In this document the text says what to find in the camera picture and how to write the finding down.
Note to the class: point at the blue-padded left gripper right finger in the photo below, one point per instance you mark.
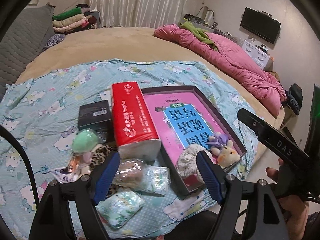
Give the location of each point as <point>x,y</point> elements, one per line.
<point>213,176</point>

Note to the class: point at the person's right hand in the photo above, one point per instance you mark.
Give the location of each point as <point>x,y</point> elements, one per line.
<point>300,224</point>

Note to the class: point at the blue white snack packet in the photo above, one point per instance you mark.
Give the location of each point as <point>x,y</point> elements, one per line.
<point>66,174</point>

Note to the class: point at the dark purple shallow box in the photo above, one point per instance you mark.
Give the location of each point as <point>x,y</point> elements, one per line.
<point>183,116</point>

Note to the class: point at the pink quilt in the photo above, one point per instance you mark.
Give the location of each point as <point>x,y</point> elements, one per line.
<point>232,60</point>

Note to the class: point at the black wall television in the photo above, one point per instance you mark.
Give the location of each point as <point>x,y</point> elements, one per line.
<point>260,24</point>

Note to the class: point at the green floral tissue packet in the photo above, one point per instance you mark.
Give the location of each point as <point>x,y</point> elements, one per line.
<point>155,180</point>
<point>119,208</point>

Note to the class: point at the tan bed cover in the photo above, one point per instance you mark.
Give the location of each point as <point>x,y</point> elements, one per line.
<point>129,44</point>

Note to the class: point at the green cloth on quilt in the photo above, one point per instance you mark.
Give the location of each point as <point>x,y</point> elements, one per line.
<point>199,34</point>

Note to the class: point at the light blue cartoon bedsheet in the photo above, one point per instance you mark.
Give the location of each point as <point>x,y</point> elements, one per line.
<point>42,114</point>

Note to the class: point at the pink plush doll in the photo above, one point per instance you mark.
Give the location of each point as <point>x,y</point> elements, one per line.
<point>80,164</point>

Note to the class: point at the red tissue pack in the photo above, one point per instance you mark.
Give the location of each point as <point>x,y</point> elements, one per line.
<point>134,131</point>

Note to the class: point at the grey quilted headboard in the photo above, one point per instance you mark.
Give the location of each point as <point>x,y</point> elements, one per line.
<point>24,41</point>

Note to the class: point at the white striped curtain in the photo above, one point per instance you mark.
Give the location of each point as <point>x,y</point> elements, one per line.
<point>138,13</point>

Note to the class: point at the stack of folded clothes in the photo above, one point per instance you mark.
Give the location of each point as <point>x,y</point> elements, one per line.
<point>77,19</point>

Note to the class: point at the electronics on far desk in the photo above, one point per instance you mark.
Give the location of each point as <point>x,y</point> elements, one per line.
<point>204,17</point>

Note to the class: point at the pink children's book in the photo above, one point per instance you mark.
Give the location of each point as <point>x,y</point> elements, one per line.
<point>187,122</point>

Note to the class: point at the green sponge puff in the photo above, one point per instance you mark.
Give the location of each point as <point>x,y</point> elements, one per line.
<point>84,142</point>

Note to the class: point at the white drawer cabinet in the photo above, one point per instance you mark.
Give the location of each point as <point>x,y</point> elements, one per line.
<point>262,59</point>

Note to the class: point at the beige plush toy purple ribbon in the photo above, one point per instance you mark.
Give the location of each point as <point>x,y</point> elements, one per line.
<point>222,147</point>

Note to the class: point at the black small box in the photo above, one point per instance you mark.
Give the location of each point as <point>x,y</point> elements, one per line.
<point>97,117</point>

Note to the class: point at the brown plush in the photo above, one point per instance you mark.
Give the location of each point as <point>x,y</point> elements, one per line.
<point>130,173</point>

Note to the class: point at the white floral fabric scrunchie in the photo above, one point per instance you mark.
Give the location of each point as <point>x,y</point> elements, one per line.
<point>186,164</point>

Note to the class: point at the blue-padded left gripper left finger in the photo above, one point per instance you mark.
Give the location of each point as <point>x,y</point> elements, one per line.
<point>103,176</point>

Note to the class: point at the dark patterned pillow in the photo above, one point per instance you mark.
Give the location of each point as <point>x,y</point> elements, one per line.
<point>52,41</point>

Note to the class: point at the leopard print scrunchie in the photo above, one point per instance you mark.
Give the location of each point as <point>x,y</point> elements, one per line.
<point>99,153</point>

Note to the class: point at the dark clothes pile on chair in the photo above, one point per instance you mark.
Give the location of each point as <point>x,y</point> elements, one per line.
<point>294,98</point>

